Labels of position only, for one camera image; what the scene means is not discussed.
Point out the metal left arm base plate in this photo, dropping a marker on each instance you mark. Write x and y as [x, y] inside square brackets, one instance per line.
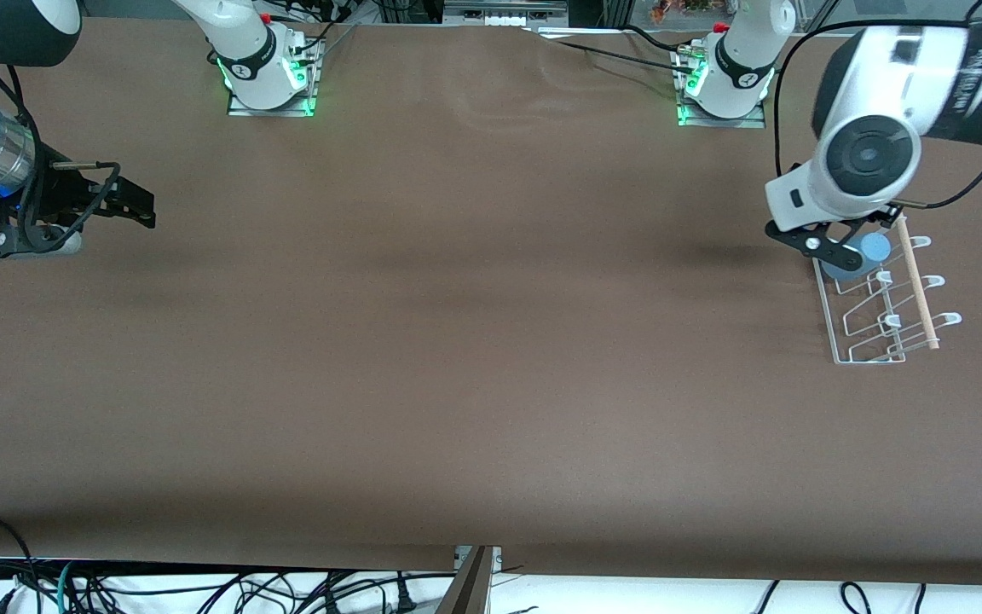
[747, 122]

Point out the wooden metal post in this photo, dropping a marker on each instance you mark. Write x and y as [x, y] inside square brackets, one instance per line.
[470, 588]

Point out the colourful background item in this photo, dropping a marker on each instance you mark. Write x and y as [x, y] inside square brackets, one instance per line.
[683, 7]

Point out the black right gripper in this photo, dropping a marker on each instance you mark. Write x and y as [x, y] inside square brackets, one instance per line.
[62, 193]

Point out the grey power strip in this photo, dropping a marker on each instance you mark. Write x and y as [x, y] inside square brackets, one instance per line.
[504, 17]

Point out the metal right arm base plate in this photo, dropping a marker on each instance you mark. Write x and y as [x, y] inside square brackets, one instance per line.
[286, 111]

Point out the blue plastic cup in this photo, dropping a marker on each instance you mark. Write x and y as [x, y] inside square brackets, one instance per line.
[876, 249]

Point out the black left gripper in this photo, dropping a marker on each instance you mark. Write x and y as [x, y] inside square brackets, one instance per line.
[884, 216]

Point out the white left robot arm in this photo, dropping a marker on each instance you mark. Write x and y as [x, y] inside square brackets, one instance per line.
[870, 153]

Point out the black power plug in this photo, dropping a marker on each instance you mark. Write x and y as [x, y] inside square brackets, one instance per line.
[406, 597]

